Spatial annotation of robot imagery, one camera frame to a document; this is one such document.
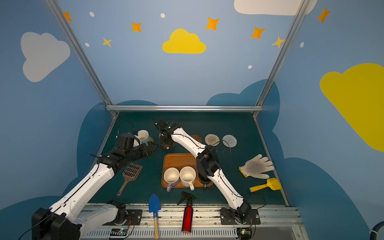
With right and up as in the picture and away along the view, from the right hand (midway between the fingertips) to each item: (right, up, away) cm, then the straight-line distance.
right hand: (166, 143), depth 95 cm
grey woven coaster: (+44, +1, +12) cm, 46 cm away
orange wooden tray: (+8, -11, 0) cm, 14 cm away
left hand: (-5, 0, -15) cm, 15 cm away
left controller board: (-19, -42, -22) cm, 51 cm away
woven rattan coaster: (-12, +2, +10) cm, 16 cm away
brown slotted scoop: (-19, -17, -7) cm, 26 cm away
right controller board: (+43, -43, -22) cm, 65 cm away
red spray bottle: (+15, -33, -22) cm, 42 cm away
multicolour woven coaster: (+32, +2, +11) cm, 34 cm away
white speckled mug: (+14, -19, -7) cm, 25 cm away
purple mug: (+5, -19, -8) cm, 21 cm away
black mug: (+24, -20, -17) cm, 36 cm away
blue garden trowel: (-3, -32, -17) cm, 36 cm away
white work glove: (+58, -15, -2) cm, 60 cm away
